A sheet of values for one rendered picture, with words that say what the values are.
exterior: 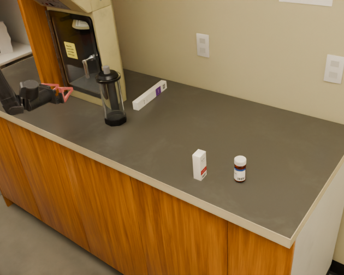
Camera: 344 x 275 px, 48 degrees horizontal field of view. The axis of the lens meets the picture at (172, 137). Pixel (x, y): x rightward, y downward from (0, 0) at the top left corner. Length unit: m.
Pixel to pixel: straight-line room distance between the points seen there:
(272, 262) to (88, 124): 0.99
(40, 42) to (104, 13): 0.42
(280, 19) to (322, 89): 0.34
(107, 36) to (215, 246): 1.01
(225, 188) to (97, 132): 0.67
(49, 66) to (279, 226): 1.39
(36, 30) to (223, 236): 1.29
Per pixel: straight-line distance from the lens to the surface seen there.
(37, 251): 2.63
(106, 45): 1.81
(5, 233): 2.84
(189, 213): 1.46
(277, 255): 1.34
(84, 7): 1.71
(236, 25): 1.82
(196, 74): 2.04
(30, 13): 2.01
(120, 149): 1.60
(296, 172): 1.45
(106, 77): 1.66
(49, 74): 2.10
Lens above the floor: 1.83
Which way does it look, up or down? 33 degrees down
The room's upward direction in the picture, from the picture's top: 5 degrees counter-clockwise
